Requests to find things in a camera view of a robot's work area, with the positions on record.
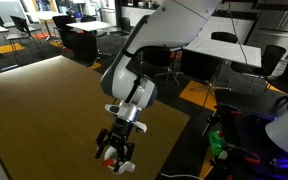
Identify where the red handled clamp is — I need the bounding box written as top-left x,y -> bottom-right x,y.
243,153 -> 262,167

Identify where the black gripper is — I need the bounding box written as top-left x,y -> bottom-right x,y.
94,116 -> 136,173

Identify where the steel refrigerator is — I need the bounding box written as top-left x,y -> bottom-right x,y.
246,0 -> 288,51

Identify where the white ceramic mug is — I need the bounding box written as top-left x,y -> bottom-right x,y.
102,146 -> 137,176

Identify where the white table by whiteboard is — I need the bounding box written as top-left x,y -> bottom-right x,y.
27,10 -> 65,22

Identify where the large white long table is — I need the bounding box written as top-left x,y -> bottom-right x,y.
183,34 -> 262,68

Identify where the whiteboard on stand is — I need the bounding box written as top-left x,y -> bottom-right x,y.
0,0 -> 29,28

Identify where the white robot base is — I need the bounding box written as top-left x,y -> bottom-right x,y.
265,96 -> 288,164

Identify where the black clamp stand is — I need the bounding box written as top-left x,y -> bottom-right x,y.
202,103 -> 242,148

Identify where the white floor cable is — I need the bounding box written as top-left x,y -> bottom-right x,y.
159,172 -> 205,180

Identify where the small white square table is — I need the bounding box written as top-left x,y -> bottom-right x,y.
66,20 -> 115,33

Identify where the red capped white marker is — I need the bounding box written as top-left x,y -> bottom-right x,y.
103,159 -> 116,167

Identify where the silver white wrist camera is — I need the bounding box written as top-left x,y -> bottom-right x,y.
104,102 -> 148,134

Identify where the white kitchen counter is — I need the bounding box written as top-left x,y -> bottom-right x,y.
120,4 -> 162,28

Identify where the green plastic mount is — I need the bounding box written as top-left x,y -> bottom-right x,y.
208,130 -> 226,158

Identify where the black hanging cable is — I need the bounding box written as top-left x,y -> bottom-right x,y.
228,0 -> 253,75

